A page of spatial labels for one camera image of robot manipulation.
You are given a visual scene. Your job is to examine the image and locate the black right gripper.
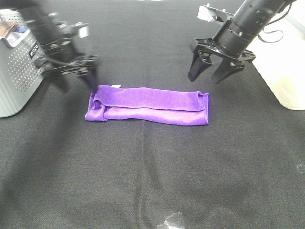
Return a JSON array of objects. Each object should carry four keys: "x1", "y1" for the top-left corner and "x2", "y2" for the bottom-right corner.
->
[{"x1": 188, "y1": 19, "x2": 255, "y2": 84}]

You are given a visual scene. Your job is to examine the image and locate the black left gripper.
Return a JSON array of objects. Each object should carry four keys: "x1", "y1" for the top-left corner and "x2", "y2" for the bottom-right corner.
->
[{"x1": 33, "y1": 21, "x2": 98, "y2": 93}]

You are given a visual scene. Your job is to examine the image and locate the purple microfiber towel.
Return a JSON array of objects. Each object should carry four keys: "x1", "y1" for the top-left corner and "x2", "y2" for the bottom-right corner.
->
[{"x1": 85, "y1": 85, "x2": 209, "y2": 125}]

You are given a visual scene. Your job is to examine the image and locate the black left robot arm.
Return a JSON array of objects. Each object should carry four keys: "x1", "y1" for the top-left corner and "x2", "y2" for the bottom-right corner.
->
[{"x1": 1, "y1": 0, "x2": 98, "y2": 93}]

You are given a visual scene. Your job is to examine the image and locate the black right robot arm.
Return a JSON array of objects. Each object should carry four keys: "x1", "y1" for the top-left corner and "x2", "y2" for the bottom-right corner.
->
[{"x1": 188, "y1": 0, "x2": 293, "y2": 83}]

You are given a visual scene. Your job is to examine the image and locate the grey perforated laundry basket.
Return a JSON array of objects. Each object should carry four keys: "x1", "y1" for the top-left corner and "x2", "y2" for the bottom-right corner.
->
[{"x1": 0, "y1": 10, "x2": 43, "y2": 117}]

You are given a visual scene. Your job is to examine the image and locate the white plastic bin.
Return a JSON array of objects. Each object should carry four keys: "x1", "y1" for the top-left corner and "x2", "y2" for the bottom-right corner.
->
[{"x1": 250, "y1": 0, "x2": 305, "y2": 110}]

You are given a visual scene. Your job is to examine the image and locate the blue grey cloth in basket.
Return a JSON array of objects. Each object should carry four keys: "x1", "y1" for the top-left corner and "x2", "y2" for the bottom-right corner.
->
[{"x1": 6, "y1": 27, "x2": 26, "y2": 45}]

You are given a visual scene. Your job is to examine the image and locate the brown cloth in basket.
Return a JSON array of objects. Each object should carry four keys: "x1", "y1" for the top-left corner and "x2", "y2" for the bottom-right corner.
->
[{"x1": 0, "y1": 21, "x2": 17, "y2": 38}]

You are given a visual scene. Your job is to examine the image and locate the clear tape piece bottom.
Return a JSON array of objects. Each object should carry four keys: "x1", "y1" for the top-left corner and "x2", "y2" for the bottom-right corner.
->
[{"x1": 157, "y1": 212, "x2": 185, "y2": 229}]

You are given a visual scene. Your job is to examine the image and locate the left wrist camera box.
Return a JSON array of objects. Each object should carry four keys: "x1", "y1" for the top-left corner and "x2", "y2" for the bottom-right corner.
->
[{"x1": 76, "y1": 22, "x2": 89, "y2": 38}]

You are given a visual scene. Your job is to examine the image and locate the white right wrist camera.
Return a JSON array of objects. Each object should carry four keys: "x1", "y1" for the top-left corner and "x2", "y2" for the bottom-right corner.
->
[{"x1": 197, "y1": 4, "x2": 234, "y2": 25}]

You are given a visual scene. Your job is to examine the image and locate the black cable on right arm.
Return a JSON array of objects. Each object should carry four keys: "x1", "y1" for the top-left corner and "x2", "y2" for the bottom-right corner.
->
[{"x1": 258, "y1": 2, "x2": 293, "y2": 43}]

